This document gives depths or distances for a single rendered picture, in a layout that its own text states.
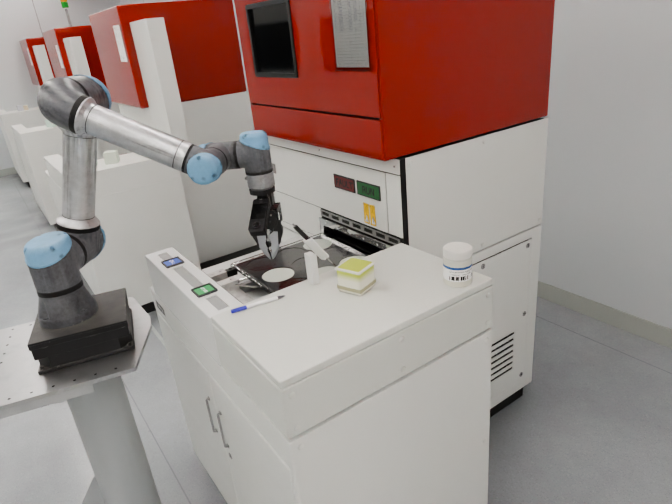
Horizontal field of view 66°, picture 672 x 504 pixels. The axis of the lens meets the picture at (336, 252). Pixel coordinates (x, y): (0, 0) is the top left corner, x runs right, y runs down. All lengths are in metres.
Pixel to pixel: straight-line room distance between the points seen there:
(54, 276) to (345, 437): 0.86
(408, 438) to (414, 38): 1.04
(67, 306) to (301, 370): 0.75
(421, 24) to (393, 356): 0.88
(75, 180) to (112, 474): 0.90
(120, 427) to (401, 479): 0.86
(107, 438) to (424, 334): 1.02
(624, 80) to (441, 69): 1.33
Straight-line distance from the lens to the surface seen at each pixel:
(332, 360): 1.09
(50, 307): 1.59
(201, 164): 1.30
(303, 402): 1.10
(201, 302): 1.41
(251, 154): 1.42
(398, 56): 1.48
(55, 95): 1.44
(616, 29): 2.79
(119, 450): 1.82
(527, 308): 2.24
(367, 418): 1.24
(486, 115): 1.76
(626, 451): 2.39
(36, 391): 1.54
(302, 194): 2.02
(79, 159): 1.59
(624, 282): 3.01
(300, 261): 1.69
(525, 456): 2.27
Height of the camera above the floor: 1.58
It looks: 23 degrees down
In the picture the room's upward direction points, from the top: 6 degrees counter-clockwise
